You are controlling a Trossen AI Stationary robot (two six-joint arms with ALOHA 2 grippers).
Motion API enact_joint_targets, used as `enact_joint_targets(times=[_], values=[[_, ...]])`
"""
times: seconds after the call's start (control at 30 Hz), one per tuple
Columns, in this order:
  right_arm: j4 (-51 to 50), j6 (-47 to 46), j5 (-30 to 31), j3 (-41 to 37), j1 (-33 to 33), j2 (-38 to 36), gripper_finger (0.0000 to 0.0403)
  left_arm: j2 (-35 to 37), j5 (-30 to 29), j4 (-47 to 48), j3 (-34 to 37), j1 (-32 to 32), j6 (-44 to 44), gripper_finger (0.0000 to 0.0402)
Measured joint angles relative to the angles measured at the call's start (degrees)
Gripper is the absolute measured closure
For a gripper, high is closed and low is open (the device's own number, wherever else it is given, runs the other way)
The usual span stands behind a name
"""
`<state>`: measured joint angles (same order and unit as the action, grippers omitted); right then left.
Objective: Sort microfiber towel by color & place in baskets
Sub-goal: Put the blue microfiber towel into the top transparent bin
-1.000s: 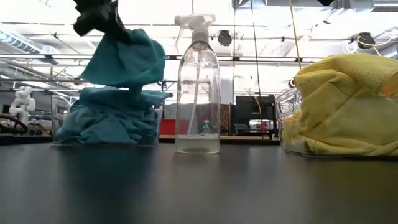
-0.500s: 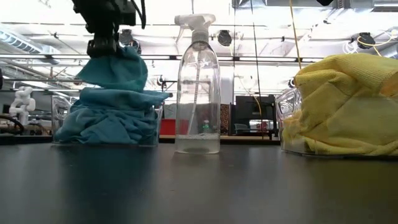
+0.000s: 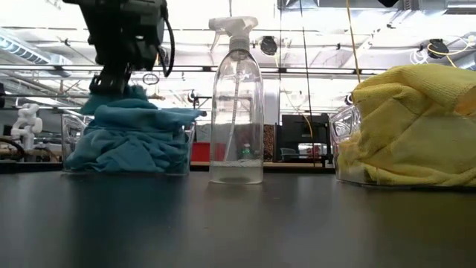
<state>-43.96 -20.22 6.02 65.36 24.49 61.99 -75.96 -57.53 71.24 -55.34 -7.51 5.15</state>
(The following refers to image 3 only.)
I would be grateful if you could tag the grey building column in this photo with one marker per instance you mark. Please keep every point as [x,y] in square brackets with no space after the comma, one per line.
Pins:
[271,100]

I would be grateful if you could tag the clear plastic basket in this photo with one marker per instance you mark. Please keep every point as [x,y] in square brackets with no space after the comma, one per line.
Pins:
[344,126]
[67,141]

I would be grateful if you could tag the red box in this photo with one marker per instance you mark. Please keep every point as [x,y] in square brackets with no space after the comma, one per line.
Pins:
[205,152]

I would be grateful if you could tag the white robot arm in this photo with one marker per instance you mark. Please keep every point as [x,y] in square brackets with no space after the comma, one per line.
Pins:
[28,123]

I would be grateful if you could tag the clear spray bottle white trigger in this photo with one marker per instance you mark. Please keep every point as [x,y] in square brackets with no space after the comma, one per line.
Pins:
[236,111]

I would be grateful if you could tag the blue microfiber towel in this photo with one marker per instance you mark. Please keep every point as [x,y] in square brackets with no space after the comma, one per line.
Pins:
[126,152]

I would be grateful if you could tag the brown speckled panel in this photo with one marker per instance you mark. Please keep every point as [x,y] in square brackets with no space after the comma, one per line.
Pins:
[269,143]

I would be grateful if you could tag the teal microfiber towel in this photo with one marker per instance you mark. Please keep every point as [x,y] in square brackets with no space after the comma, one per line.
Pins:
[148,115]

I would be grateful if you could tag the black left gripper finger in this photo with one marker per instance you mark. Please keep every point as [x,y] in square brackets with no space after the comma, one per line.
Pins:
[121,80]
[100,85]

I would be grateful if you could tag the black table mat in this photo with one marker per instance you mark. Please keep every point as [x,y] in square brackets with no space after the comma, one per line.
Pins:
[223,231]

